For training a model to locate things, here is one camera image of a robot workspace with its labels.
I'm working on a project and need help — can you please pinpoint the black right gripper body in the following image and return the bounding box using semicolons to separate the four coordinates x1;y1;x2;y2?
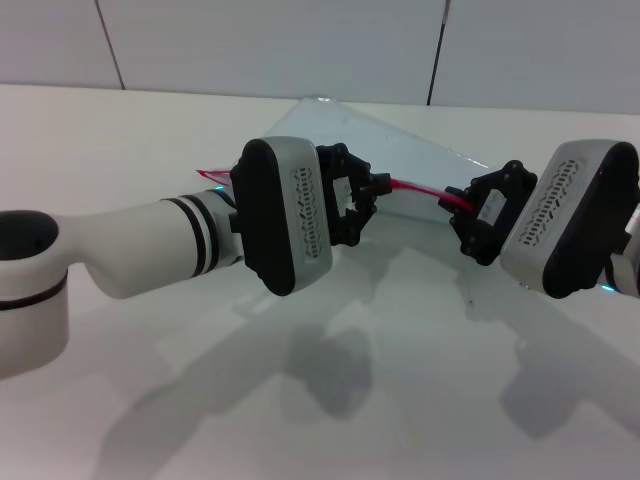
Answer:
448;159;539;267

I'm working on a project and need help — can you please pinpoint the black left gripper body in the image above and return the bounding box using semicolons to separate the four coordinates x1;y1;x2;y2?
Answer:
314;142;377;249

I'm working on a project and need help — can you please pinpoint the clear red-zip document bag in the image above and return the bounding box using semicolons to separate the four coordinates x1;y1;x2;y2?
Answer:
195;96;495;226

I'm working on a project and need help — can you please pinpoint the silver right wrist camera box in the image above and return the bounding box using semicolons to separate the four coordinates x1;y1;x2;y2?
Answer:
499;139;640;300

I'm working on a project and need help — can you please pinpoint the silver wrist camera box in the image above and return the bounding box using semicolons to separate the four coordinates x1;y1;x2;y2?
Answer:
228;136;334;298
499;139;640;300

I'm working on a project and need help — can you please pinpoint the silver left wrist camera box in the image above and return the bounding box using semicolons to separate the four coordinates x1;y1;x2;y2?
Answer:
228;136;334;298

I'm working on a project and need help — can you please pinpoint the black wall strip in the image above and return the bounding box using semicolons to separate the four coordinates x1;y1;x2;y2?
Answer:
426;0;453;107

